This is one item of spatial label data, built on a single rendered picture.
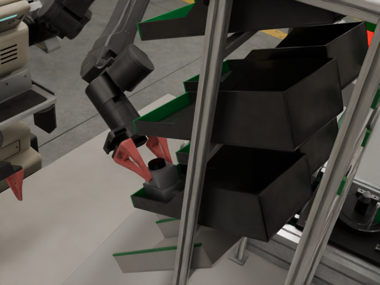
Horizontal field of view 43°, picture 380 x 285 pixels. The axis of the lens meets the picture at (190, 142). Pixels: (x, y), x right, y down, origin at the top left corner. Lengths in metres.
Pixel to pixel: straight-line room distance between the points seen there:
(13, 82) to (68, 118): 1.73
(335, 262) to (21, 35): 0.97
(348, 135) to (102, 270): 0.79
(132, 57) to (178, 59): 3.01
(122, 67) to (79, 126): 2.22
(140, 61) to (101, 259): 0.55
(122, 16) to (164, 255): 0.46
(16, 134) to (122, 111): 0.74
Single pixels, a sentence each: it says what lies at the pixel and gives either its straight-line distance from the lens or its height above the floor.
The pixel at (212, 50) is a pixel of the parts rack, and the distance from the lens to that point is 0.55.
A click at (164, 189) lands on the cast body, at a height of 1.24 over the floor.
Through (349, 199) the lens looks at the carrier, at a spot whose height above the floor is 0.99.
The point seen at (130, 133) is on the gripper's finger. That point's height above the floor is 1.31.
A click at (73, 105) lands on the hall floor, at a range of 3.25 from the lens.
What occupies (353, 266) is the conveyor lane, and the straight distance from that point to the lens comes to 1.19.
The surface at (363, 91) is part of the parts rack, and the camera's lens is 0.52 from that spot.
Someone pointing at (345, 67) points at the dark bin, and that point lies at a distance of 0.74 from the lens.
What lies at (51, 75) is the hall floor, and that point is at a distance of 3.58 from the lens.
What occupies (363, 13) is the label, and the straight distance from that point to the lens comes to 0.48.
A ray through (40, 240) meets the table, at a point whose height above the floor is 0.86.
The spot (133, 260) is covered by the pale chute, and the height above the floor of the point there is 1.05.
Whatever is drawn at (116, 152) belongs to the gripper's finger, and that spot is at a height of 1.28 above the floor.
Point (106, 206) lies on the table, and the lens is 1.33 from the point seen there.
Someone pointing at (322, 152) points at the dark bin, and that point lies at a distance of 0.84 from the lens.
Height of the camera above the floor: 1.81
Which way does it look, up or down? 38 degrees down
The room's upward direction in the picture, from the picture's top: 7 degrees clockwise
